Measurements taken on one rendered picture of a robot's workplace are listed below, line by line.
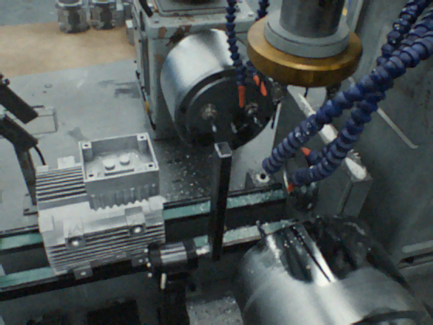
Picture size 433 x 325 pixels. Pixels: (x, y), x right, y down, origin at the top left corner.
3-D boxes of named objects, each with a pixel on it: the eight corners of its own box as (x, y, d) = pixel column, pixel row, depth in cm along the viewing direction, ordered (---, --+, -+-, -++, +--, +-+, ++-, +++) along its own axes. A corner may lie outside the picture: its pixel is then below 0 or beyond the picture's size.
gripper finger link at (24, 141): (5, 113, 66) (5, 116, 66) (39, 141, 71) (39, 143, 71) (-12, 123, 67) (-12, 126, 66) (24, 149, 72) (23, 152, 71)
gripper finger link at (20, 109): (-9, 97, 71) (-8, 95, 72) (25, 124, 76) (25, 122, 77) (7, 88, 71) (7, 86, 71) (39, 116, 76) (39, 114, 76)
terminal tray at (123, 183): (148, 160, 85) (147, 131, 80) (160, 200, 78) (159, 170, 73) (84, 170, 82) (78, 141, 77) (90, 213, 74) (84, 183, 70)
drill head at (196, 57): (231, 80, 137) (239, -1, 120) (274, 156, 112) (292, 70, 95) (151, 87, 131) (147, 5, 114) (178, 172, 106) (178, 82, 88)
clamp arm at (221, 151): (219, 248, 80) (231, 140, 63) (224, 261, 78) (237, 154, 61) (201, 251, 80) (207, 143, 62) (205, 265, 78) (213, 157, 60)
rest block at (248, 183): (263, 196, 117) (269, 163, 109) (272, 216, 112) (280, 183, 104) (241, 200, 116) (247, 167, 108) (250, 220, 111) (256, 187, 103)
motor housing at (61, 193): (148, 198, 98) (144, 131, 85) (167, 268, 85) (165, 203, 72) (53, 216, 93) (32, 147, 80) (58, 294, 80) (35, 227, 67)
